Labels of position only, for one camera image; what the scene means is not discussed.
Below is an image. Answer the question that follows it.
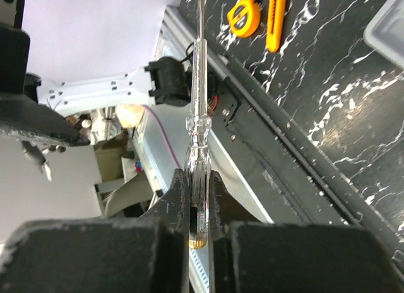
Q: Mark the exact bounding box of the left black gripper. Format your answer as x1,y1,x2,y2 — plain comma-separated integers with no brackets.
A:
1,0,90,147

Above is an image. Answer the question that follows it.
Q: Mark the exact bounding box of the orange utility knife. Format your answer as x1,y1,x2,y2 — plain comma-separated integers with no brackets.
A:
266,0,287,52

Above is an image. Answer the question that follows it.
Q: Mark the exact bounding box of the orange tape measure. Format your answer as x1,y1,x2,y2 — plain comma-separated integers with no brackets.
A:
227,0,261,38

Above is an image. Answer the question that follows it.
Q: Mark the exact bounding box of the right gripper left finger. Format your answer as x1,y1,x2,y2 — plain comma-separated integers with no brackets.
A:
1,169,190,292

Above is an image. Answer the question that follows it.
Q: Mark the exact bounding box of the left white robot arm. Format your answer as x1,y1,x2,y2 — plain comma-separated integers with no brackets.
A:
1,0,152,147

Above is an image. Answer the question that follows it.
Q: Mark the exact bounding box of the grey plastic tool case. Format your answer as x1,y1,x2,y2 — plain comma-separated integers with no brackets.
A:
364,0,403,69

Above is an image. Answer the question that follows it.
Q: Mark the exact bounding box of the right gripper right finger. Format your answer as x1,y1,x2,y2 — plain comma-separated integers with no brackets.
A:
209,171,403,292

